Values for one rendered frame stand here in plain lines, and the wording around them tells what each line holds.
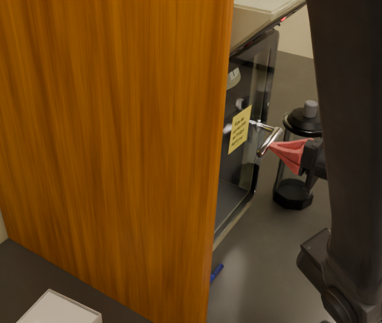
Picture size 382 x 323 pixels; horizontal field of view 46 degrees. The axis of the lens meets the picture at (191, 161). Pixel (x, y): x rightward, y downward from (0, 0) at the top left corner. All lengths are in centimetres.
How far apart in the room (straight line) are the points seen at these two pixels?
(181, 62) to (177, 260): 32
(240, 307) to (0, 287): 47
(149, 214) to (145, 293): 19
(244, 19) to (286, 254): 60
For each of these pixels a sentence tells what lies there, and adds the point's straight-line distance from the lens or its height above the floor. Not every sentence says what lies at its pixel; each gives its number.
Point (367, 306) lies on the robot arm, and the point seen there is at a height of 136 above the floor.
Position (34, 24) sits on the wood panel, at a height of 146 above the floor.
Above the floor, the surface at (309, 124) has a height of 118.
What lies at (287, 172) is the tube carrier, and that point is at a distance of 108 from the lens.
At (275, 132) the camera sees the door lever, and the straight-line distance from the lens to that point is 90.
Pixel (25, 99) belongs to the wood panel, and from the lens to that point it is 76.
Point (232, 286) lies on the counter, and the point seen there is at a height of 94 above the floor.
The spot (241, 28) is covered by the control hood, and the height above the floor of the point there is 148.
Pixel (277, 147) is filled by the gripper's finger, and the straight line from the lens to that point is 85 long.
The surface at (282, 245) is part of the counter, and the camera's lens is 104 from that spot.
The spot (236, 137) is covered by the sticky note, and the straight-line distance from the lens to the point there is 83.
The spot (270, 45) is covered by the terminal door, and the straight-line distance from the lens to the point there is 86.
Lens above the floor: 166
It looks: 35 degrees down
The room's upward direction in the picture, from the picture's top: 2 degrees clockwise
